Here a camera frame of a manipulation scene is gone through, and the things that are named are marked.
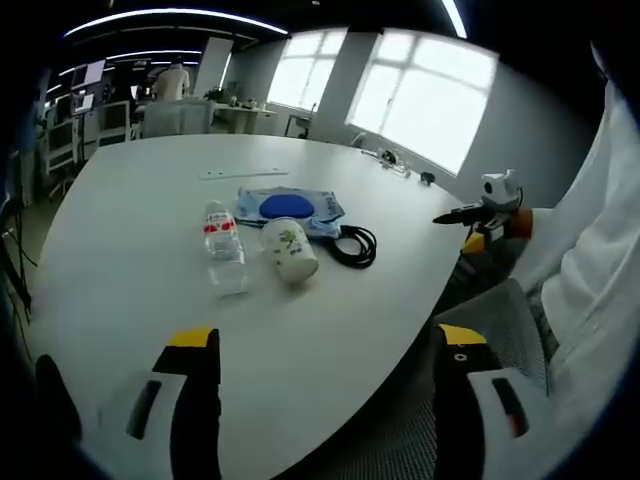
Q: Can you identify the narrow window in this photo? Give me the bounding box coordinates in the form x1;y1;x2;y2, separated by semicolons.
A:
266;28;347;110

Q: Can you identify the black cable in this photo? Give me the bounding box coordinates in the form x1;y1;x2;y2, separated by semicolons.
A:
326;224;378;269

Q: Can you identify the white rack shelf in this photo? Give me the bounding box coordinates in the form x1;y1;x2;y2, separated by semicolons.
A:
43;99;137;174

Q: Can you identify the white cable bundle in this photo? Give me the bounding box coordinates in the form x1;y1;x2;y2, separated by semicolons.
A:
372;147;414;179

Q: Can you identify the white paper cup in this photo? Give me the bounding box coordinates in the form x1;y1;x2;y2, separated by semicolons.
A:
258;217;320;288

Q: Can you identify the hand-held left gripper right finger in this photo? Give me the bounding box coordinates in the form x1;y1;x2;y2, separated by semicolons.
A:
432;323;566;480

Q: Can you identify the white counter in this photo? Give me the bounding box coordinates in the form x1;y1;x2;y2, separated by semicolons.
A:
142;97;277;136

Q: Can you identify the short ceiling light strip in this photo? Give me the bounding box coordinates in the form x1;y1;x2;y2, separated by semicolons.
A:
441;0;469;40

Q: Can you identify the clear plastic water bottle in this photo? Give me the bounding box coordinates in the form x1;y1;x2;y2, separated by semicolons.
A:
202;199;250;299

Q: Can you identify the person's white shirt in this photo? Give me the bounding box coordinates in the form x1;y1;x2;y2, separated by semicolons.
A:
539;219;640;466

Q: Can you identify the light blue plastic packet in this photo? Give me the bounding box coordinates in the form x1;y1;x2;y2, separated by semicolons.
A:
299;217;344;242

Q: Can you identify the white table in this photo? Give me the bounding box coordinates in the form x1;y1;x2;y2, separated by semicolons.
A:
28;132;482;480

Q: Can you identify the blue wet wipes pack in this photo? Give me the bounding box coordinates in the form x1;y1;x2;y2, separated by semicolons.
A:
234;185;348;225

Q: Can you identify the long ceiling light strip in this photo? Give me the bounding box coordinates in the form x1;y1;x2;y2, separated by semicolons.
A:
63;8;292;39

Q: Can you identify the computer monitor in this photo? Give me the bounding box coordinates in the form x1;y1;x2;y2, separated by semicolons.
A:
71;60;107;90

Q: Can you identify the grey mesh chair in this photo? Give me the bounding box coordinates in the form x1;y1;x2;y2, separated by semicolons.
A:
344;277;559;480

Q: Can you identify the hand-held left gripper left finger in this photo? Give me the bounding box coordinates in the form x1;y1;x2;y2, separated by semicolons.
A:
94;327;222;480

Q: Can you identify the large window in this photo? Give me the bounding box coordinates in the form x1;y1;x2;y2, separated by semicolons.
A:
348;28;497;175

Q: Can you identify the white flat strip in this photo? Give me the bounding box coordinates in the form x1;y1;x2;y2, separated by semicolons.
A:
198;168;291;181

